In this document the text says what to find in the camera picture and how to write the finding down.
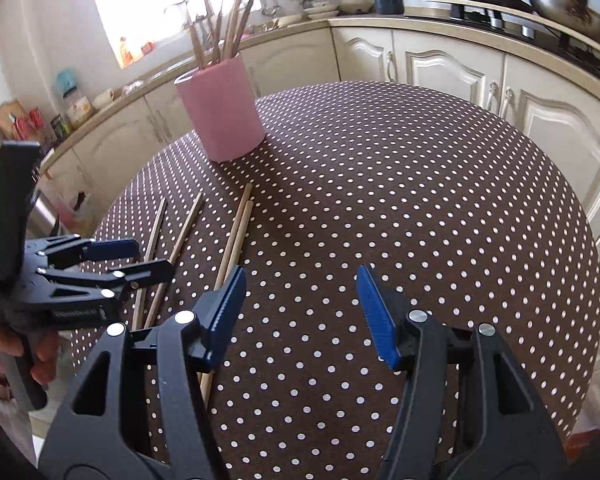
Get round polka dot table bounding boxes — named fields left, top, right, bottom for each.
left=67, top=80, right=600, bottom=480

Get stack of white plates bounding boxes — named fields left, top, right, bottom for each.
left=304, top=2, right=340, bottom=20

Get beige kitchen countertop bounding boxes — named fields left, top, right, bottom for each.
left=35, top=7, right=600, bottom=171

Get bright window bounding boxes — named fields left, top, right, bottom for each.
left=87, top=0, right=251, bottom=68

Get red wire rack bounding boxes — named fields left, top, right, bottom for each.
left=12, top=107, right=48, bottom=143

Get light wooden chopstick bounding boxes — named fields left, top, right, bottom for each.
left=132, top=199, right=167, bottom=331
left=213, top=182, right=254, bottom=293
left=142, top=191, right=204, bottom=330
left=199, top=202, right=252, bottom=407

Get jar with teal lid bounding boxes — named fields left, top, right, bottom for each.
left=56, top=70, right=95, bottom=129

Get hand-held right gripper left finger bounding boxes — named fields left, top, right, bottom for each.
left=39, top=265, right=248, bottom=480

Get wooden cutting board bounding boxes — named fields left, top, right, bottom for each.
left=0, top=101, right=28, bottom=141

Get pink cylindrical utensil holder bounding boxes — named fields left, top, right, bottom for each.
left=174, top=55, right=267, bottom=162

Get steel wok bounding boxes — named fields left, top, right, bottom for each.
left=524, top=0, right=600, bottom=46

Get bunch of wooden chopsticks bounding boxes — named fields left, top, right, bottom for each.
left=186, top=0, right=276, bottom=68

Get black gas stove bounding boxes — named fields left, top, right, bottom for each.
left=432, top=0, right=600, bottom=81

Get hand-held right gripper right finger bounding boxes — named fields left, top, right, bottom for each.
left=356, top=264, right=568, bottom=480

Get pink plastic bag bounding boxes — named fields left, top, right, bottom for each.
left=55, top=192, right=89, bottom=232

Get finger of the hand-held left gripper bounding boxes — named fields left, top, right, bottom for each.
left=37, top=258, right=177, bottom=306
left=27, top=234, right=140, bottom=268

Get cream kitchen cabinets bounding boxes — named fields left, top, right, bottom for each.
left=35, top=25, right=600, bottom=441

